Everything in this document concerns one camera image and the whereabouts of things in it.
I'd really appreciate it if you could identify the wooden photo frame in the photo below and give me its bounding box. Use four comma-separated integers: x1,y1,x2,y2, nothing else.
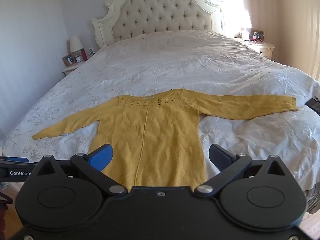
251,30,265,41
62,54,76,67

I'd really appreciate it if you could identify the cream nightstand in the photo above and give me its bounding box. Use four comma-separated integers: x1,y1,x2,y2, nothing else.
62,54,98,77
234,37,275,61

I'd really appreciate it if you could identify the beige curtain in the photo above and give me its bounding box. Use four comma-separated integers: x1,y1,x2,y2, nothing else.
307,0,320,82

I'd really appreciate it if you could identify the cream tufted headboard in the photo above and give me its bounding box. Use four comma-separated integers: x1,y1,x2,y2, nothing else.
90,0,223,49

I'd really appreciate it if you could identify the white shade table lamp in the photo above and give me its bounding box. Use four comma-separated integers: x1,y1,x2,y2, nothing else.
239,10,253,41
69,35,84,58

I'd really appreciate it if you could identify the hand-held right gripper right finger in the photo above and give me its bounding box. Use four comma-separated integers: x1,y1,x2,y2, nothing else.
194,144,288,195

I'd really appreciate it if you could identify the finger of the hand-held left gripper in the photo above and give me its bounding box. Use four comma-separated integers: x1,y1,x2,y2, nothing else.
0,156,30,163

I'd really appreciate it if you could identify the white floral bedspread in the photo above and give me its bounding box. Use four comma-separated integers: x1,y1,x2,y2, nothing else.
0,29,320,214

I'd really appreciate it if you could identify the yellow knit sweater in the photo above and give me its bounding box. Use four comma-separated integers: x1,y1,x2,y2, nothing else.
32,89,298,191

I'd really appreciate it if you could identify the black flat device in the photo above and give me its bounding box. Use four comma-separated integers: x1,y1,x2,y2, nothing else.
305,98,320,116

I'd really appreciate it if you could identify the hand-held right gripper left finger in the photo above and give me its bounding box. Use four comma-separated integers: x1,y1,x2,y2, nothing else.
37,144,128,195

